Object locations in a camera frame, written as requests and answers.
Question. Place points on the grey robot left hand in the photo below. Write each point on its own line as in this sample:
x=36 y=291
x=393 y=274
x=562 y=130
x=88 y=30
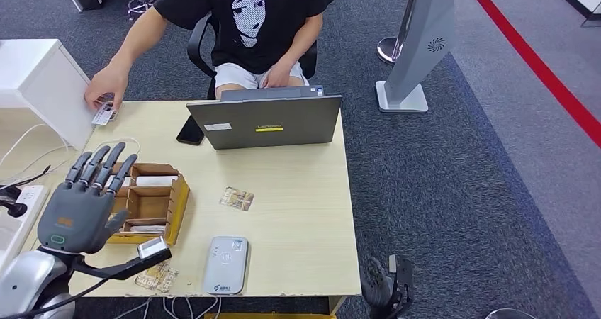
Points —
x=77 y=213

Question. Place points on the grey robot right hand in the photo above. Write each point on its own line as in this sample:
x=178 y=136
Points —
x=377 y=284

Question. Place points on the person's left hand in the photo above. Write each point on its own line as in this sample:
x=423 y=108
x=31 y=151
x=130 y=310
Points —
x=279 y=77

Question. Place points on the person's right hand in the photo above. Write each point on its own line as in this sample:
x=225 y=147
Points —
x=105 y=84

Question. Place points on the person's left forearm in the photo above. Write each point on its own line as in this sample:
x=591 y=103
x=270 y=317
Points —
x=305 y=37

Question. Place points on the person's right forearm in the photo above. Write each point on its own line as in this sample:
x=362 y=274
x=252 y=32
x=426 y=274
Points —
x=138 y=40

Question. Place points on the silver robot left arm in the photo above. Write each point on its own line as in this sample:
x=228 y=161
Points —
x=26 y=284

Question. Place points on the person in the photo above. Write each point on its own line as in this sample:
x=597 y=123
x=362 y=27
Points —
x=263 y=49

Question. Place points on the white card stack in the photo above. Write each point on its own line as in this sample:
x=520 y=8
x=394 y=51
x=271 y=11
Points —
x=157 y=181
x=126 y=181

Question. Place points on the wooden card organizer box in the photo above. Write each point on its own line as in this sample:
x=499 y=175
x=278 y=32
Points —
x=150 y=206

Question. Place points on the gold patterned room key card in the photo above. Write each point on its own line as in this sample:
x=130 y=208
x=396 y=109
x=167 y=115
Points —
x=236 y=199

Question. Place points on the grey card reader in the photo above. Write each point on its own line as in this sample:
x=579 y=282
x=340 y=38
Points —
x=226 y=265

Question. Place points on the grey laptop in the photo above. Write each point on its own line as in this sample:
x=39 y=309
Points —
x=267 y=119

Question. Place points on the white power strip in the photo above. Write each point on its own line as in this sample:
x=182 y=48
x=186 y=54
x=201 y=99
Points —
x=26 y=202

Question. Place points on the black power plug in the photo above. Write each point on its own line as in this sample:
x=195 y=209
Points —
x=9 y=194
x=18 y=210

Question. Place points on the white cabinet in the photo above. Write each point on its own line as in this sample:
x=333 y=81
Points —
x=37 y=72

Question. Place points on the white cards in slot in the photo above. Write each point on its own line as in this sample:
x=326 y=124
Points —
x=148 y=227

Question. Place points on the black office chair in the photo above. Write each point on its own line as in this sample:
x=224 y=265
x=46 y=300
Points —
x=197 y=44

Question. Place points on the chrome stool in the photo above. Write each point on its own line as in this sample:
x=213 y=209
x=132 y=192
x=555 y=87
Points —
x=143 y=0

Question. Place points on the black smartphone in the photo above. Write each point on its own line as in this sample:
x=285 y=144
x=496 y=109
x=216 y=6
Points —
x=189 y=132

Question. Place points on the gold cards at desk edge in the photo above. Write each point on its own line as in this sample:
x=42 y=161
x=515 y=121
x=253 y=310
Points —
x=157 y=277

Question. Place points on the light wood desk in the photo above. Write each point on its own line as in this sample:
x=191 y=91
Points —
x=281 y=223

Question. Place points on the grey kiosk stand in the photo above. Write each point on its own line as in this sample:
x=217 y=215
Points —
x=420 y=49

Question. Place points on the black left camera bracket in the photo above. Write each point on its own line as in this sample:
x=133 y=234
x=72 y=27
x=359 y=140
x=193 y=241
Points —
x=117 y=270

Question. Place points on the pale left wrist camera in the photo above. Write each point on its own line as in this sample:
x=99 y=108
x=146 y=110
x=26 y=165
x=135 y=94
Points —
x=152 y=247

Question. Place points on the chrome stanchion post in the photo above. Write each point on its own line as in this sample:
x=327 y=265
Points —
x=387 y=50

